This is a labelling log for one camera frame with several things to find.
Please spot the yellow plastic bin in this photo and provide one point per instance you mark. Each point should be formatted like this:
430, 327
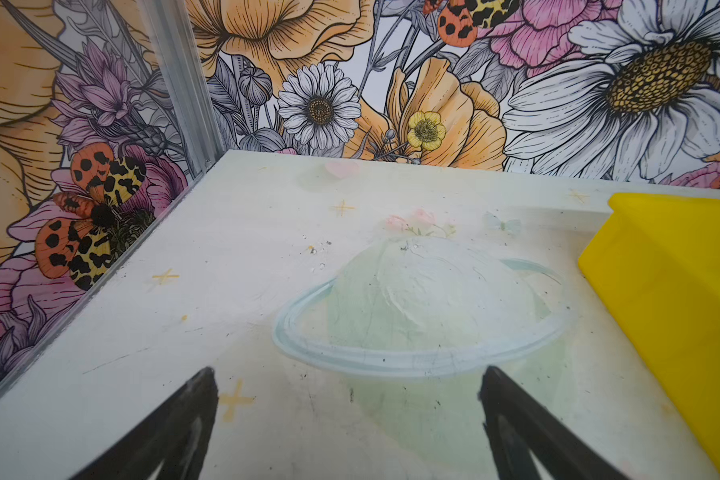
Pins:
655, 265

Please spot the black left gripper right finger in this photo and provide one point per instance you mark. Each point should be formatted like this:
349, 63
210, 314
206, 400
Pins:
522, 433

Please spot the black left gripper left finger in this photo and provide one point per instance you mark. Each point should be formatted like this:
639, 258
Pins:
170, 443

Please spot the aluminium corner post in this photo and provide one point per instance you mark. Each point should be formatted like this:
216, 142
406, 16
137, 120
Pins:
171, 34

